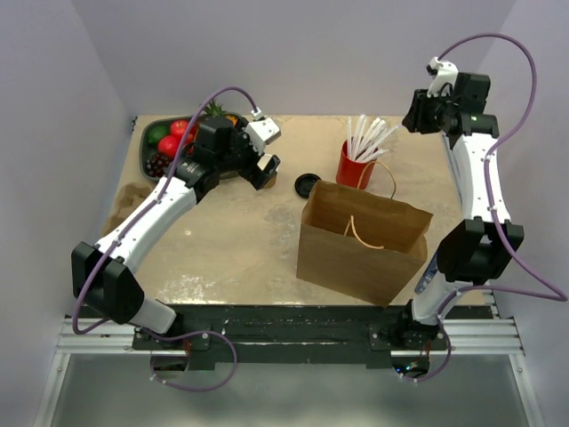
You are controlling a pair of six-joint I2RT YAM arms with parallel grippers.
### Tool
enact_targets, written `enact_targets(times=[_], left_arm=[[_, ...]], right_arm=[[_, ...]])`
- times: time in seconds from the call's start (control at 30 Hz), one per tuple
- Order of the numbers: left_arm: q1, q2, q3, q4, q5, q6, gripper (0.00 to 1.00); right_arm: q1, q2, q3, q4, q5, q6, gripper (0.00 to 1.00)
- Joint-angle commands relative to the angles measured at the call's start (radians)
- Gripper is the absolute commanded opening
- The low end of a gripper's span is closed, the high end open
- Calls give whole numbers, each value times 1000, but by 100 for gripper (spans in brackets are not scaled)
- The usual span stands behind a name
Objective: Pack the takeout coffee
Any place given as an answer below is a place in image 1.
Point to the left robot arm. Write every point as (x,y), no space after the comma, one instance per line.
(103,274)

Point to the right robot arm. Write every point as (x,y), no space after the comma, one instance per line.
(472,253)

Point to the red apple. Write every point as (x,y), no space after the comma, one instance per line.
(178,128)
(168,146)

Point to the green lime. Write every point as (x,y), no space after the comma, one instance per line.
(156,134)

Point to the aluminium frame rail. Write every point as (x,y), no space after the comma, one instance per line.
(472,331)

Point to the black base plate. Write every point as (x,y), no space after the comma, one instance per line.
(317,335)

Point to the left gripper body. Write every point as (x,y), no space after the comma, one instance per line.
(242,157)

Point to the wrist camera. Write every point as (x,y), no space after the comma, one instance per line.
(262,133)
(444,74)

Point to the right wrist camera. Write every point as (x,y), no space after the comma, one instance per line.
(444,74)

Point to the orange toy pineapple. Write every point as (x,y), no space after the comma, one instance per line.
(215,109)

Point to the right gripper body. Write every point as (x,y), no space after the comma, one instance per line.
(429,112)

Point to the red plastic cup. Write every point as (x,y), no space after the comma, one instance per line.
(352,173)

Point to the grey fruit tray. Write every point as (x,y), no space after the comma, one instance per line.
(147,151)

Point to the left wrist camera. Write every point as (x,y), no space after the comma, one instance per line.
(262,133)

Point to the brown paper bag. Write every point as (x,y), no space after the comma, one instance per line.
(359,244)

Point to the blue razor package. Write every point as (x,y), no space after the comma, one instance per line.
(427,275)

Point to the dark grape bunch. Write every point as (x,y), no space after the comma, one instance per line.
(157,165)

